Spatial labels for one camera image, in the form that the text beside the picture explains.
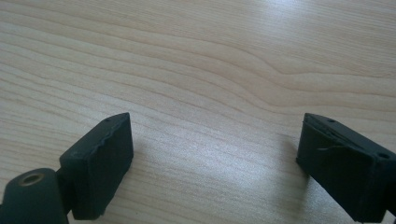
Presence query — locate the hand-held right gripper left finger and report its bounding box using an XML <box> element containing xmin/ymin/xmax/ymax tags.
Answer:
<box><xmin>57</xmin><ymin>112</ymin><xmax>135</xmax><ymax>221</ymax></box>

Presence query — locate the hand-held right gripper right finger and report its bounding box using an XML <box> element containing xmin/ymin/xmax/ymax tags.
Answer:
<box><xmin>295</xmin><ymin>112</ymin><xmax>396</xmax><ymax>224</ymax></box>

